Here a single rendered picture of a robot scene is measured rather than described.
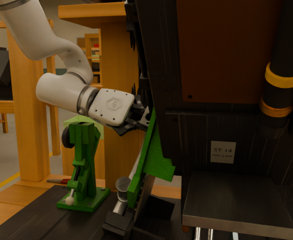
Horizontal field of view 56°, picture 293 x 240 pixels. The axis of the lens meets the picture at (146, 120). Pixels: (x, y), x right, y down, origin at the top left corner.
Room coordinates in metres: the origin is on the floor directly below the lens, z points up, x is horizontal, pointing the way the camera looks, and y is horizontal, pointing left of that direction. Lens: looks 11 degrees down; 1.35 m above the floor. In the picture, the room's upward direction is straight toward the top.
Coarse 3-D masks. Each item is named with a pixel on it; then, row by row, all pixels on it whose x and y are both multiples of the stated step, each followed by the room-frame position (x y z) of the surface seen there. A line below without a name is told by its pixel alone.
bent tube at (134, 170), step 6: (144, 114) 0.70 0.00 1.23; (150, 114) 0.71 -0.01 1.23; (144, 120) 0.69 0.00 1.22; (144, 132) 0.75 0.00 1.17; (144, 138) 0.76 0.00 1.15; (138, 156) 0.76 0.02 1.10; (132, 168) 0.74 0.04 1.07; (132, 174) 0.72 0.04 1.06; (120, 204) 0.66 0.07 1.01; (126, 204) 0.66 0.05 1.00; (114, 210) 0.65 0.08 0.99; (120, 210) 0.65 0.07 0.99
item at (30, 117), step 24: (120, 24) 0.99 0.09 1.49; (120, 48) 0.99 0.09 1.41; (24, 72) 1.09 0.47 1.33; (120, 72) 0.99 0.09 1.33; (24, 96) 1.09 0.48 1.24; (24, 120) 1.09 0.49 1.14; (24, 144) 1.10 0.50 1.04; (48, 144) 1.17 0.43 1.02; (120, 144) 1.00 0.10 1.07; (24, 168) 1.10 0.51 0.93; (48, 168) 1.15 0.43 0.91; (120, 168) 1.00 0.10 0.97
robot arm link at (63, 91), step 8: (72, 72) 0.79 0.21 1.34; (40, 80) 0.75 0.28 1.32; (48, 80) 0.75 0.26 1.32; (56, 80) 0.75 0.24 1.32; (64, 80) 0.76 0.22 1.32; (72, 80) 0.76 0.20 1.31; (80, 80) 0.78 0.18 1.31; (40, 88) 0.75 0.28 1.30; (48, 88) 0.74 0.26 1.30; (56, 88) 0.74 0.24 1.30; (64, 88) 0.74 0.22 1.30; (72, 88) 0.73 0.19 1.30; (80, 88) 0.74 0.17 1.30; (40, 96) 0.75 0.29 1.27; (48, 96) 0.74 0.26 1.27; (56, 96) 0.73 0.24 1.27; (64, 96) 0.73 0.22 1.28; (72, 96) 0.72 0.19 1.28; (56, 104) 0.75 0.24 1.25; (64, 104) 0.73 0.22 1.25; (72, 104) 0.73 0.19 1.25
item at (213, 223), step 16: (192, 176) 0.54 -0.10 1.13; (208, 176) 0.54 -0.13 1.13; (224, 176) 0.54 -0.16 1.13; (240, 176) 0.54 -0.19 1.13; (256, 176) 0.54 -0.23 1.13; (192, 192) 0.47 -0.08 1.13; (208, 192) 0.47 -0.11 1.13; (224, 192) 0.47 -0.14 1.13; (240, 192) 0.47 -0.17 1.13; (256, 192) 0.47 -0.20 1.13; (272, 192) 0.47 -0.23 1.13; (192, 208) 0.41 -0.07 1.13; (208, 208) 0.41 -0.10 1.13; (224, 208) 0.41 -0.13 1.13; (240, 208) 0.41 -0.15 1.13; (256, 208) 0.41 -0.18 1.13; (272, 208) 0.41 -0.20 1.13; (192, 224) 0.39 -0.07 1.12; (208, 224) 0.38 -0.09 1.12; (224, 224) 0.38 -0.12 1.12; (240, 224) 0.37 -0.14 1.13; (256, 224) 0.36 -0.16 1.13; (272, 224) 0.36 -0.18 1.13; (288, 224) 0.36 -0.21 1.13
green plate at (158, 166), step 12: (156, 120) 0.59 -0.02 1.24; (156, 132) 0.59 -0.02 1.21; (144, 144) 0.59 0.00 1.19; (156, 144) 0.59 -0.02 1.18; (144, 156) 0.59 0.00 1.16; (156, 156) 0.59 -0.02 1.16; (144, 168) 0.60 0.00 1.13; (156, 168) 0.59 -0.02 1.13; (168, 168) 0.59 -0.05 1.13; (168, 180) 0.59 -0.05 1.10
